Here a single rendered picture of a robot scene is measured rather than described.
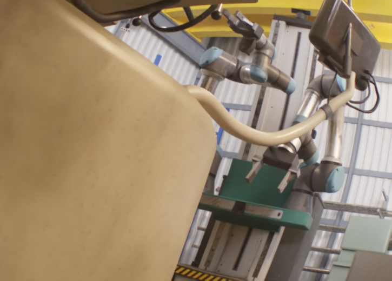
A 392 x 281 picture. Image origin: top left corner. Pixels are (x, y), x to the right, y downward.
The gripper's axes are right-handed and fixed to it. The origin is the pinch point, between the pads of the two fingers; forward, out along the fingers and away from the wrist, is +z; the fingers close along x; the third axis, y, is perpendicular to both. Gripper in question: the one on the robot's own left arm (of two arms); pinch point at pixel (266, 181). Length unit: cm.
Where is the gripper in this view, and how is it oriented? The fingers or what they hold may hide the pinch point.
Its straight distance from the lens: 165.4
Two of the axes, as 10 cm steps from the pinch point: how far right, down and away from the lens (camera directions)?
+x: 7.6, 2.4, -6.0
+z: -5.8, 6.8, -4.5
